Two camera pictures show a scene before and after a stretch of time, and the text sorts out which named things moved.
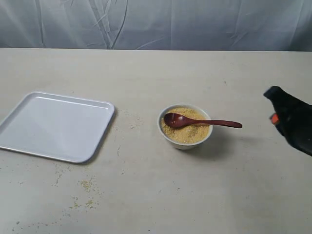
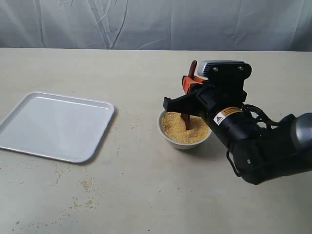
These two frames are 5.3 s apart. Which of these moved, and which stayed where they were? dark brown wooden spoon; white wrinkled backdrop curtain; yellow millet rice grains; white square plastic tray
Moved: dark brown wooden spoon
Stayed: yellow millet rice grains; white square plastic tray; white wrinkled backdrop curtain
